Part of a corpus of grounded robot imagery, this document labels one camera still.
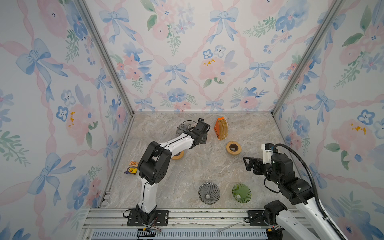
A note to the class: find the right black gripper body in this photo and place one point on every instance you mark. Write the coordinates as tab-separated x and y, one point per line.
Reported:
265	170

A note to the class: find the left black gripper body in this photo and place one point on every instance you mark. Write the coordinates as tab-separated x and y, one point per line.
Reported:
204	139

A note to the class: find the orange coffee filter packet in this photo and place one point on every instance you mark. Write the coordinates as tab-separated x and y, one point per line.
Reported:
221	128

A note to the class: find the green glass dripper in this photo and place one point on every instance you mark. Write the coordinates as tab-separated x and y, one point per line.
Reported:
241	193

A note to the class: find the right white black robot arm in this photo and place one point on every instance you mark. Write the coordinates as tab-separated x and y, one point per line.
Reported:
302	195

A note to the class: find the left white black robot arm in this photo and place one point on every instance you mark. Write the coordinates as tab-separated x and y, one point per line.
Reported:
155	162

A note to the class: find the clear grey glass dripper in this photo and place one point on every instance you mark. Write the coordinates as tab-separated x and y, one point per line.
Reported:
209	193

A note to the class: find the clear grey glass pitcher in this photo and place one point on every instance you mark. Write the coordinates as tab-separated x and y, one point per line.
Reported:
184	126

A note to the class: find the small orange yellow toy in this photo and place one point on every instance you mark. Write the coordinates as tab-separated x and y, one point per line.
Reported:
132	169

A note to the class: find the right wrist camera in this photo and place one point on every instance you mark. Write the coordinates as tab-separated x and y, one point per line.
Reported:
267	151

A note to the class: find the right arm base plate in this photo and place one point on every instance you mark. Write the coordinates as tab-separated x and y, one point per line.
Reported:
256	218

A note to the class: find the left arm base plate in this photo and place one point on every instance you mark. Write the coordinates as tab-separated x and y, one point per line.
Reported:
157	218

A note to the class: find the aluminium frame rail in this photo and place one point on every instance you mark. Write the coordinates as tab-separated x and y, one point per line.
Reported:
184	224

